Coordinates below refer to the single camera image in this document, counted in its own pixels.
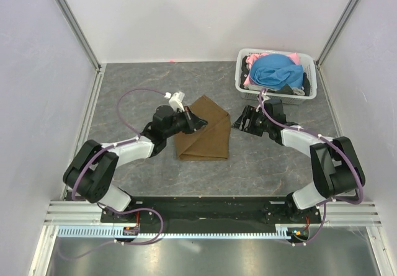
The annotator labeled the right aluminium frame post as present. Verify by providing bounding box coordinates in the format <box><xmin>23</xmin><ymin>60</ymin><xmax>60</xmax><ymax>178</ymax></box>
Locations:
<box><xmin>316</xmin><ymin>0</ymin><xmax>373</xmax><ymax>66</ymax></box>

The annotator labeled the grey cloth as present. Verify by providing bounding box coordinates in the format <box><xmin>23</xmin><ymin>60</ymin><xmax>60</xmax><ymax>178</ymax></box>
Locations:
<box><xmin>244</xmin><ymin>84</ymin><xmax>306</xmax><ymax>96</ymax></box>

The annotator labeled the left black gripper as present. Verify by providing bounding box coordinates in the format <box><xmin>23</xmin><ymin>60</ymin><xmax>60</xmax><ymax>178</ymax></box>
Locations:
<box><xmin>164</xmin><ymin>106</ymin><xmax>208</xmax><ymax>139</ymax></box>

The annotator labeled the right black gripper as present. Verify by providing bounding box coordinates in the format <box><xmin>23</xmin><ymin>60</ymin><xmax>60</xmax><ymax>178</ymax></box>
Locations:
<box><xmin>231</xmin><ymin>105</ymin><xmax>271</xmax><ymax>137</ymax></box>

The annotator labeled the left aluminium frame post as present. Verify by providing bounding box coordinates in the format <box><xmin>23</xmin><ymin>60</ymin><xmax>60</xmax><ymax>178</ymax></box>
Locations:
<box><xmin>42</xmin><ymin>0</ymin><xmax>102</xmax><ymax>66</ymax></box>

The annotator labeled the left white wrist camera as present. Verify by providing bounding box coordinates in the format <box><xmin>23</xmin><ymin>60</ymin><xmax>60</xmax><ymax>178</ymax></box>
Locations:
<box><xmin>164</xmin><ymin>91</ymin><xmax>185</xmax><ymax>112</ymax></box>

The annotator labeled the white plastic basket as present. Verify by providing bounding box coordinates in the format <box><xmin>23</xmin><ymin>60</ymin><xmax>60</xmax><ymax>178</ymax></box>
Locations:
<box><xmin>234</xmin><ymin>48</ymin><xmax>317</xmax><ymax>105</ymax></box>

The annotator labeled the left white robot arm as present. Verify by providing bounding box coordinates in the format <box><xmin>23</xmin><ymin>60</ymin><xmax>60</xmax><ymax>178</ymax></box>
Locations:
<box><xmin>63</xmin><ymin>105</ymin><xmax>208</xmax><ymax>222</ymax></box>

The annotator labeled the blue cloth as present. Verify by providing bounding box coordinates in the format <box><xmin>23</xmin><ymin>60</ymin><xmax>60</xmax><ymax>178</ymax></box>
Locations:
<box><xmin>249</xmin><ymin>55</ymin><xmax>304</xmax><ymax>89</ymax></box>

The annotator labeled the brown cloth napkin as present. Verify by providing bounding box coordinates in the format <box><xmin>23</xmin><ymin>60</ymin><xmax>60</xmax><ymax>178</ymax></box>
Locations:
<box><xmin>174</xmin><ymin>95</ymin><xmax>231</xmax><ymax>161</ymax></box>

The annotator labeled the white slotted cable duct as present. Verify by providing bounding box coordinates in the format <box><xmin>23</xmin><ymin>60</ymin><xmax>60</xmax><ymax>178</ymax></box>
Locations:
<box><xmin>58</xmin><ymin>225</ymin><xmax>309</xmax><ymax>239</ymax></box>

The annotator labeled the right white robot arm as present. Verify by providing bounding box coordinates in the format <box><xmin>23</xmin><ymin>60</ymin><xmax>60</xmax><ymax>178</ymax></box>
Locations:
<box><xmin>231</xmin><ymin>99</ymin><xmax>365</xmax><ymax>223</ymax></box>

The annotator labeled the aluminium frame post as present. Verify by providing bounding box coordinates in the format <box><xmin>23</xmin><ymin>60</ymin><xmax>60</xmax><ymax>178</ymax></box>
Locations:
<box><xmin>42</xmin><ymin>0</ymin><xmax>102</xmax><ymax>66</ymax></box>
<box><xmin>316</xmin><ymin>0</ymin><xmax>373</xmax><ymax>66</ymax></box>

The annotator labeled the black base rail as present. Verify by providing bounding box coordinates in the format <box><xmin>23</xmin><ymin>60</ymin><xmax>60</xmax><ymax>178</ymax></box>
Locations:
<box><xmin>100</xmin><ymin>196</ymin><xmax>322</xmax><ymax>234</ymax></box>

